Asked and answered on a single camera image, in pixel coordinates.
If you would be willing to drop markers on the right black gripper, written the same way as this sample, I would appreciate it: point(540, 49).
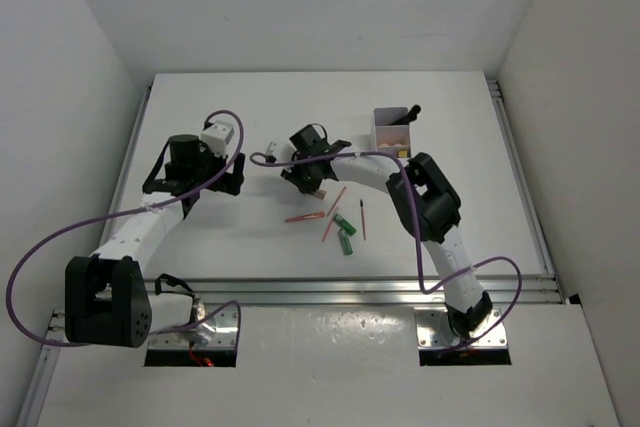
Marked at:
point(292, 173)

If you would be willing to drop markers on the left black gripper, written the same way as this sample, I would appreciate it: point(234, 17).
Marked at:
point(230, 180)

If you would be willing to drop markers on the green bottle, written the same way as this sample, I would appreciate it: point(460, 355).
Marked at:
point(345, 242)
point(344, 225)

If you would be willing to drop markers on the white organizer box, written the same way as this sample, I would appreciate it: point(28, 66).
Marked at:
point(382, 131)

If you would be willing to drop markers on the gourd-shaped beige sponge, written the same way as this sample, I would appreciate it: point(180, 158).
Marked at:
point(389, 145)

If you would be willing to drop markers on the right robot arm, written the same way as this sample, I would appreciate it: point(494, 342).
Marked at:
point(426, 204)

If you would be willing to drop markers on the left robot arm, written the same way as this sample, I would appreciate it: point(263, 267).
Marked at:
point(106, 300)

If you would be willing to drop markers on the thin pink brush stick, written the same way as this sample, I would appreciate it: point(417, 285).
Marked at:
point(335, 205)

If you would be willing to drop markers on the pink lip pencil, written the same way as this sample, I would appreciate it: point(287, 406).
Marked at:
point(306, 217)

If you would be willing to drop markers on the long pink stick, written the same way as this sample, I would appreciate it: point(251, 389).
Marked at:
point(329, 225)

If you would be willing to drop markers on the pink mascara wand brush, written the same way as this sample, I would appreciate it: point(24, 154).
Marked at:
point(363, 219)

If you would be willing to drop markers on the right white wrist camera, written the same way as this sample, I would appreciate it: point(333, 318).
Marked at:
point(276, 152)

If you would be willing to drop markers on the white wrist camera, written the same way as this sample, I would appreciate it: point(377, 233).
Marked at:
point(217, 136)
point(276, 152)

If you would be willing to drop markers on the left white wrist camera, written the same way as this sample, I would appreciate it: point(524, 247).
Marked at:
point(217, 136)

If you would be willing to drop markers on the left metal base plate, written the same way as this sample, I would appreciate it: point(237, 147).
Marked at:
point(215, 327)

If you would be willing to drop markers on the metal base plate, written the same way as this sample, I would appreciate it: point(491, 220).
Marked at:
point(215, 327)
point(434, 332)

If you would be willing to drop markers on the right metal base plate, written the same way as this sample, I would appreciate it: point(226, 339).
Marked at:
point(434, 332)

